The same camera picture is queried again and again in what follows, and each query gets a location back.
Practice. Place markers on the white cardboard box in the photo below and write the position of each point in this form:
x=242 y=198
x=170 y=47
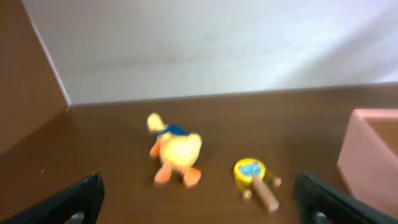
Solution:
x=368 y=166

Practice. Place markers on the yellow rattle drum toy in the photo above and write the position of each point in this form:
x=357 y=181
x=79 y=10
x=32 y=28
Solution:
x=251 y=177

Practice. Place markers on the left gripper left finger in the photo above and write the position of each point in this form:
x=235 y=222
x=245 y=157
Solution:
x=85 y=196

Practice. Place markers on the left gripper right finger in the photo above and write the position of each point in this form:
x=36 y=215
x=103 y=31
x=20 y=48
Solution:
x=318 y=202

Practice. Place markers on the yellow plush duck toy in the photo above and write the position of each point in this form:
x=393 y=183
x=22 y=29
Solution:
x=176 y=149

